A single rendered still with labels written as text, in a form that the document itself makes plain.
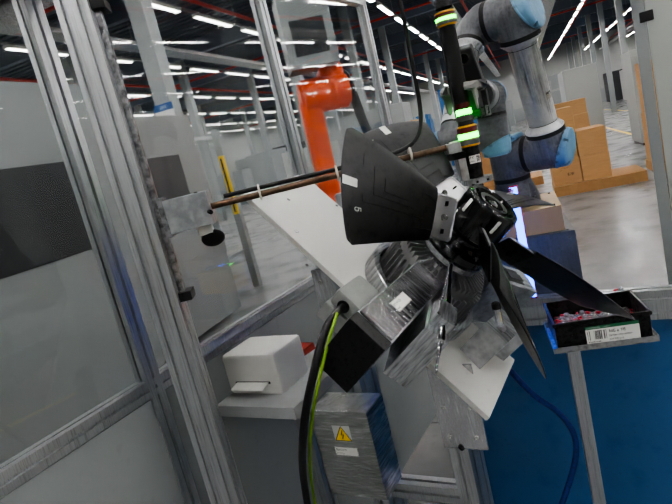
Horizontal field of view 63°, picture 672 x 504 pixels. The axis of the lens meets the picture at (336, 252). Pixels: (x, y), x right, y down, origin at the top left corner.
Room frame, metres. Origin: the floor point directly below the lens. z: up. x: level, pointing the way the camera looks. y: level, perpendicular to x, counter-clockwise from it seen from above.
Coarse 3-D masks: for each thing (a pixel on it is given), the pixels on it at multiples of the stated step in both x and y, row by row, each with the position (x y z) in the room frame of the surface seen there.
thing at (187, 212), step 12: (204, 192) 1.13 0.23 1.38; (168, 204) 1.13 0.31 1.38; (180, 204) 1.13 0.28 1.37; (192, 204) 1.13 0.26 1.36; (204, 204) 1.13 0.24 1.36; (168, 216) 1.13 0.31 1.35; (180, 216) 1.13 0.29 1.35; (192, 216) 1.13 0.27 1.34; (204, 216) 1.13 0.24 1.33; (216, 216) 1.20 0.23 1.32; (168, 228) 1.14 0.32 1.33; (180, 228) 1.13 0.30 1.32; (192, 228) 1.13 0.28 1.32
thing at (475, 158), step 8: (440, 0) 1.20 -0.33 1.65; (448, 0) 1.20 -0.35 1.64; (440, 8) 1.23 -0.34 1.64; (472, 152) 1.19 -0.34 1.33; (472, 160) 1.19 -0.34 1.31; (480, 160) 1.20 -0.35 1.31; (472, 168) 1.20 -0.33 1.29; (480, 168) 1.20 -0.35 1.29; (472, 176) 1.20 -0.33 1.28; (480, 176) 1.20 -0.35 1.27; (480, 184) 1.20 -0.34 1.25
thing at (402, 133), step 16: (400, 128) 1.34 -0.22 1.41; (416, 128) 1.34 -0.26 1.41; (384, 144) 1.30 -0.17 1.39; (400, 144) 1.29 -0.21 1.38; (416, 144) 1.29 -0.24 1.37; (432, 144) 1.29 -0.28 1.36; (416, 160) 1.25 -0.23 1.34; (432, 160) 1.24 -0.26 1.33; (432, 176) 1.21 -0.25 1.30; (448, 176) 1.20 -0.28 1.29
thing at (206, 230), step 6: (198, 228) 1.15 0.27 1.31; (204, 228) 1.15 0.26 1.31; (210, 228) 1.16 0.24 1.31; (204, 234) 1.15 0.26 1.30; (210, 234) 1.15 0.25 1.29; (216, 234) 1.15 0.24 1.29; (222, 234) 1.16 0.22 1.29; (204, 240) 1.15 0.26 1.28; (210, 240) 1.15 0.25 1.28; (216, 240) 1.15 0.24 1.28; (222, 240) 1.16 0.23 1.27
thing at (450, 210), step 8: (440, 200) 1.08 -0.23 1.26; (448, 200) 1.09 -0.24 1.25; (456, 200) 1.10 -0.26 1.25; (440, 208) 1.08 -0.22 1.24; (448, 208) 1.09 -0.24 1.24; (440, 216) 1.08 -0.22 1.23; (448, 216) 1.09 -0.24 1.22; (440, 224) 1.07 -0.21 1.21; (448, 224) 1.09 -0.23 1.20; (432, 232) 1.06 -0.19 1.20; (448, 232) 1.09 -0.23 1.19; (448, 240) 1.08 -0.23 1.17
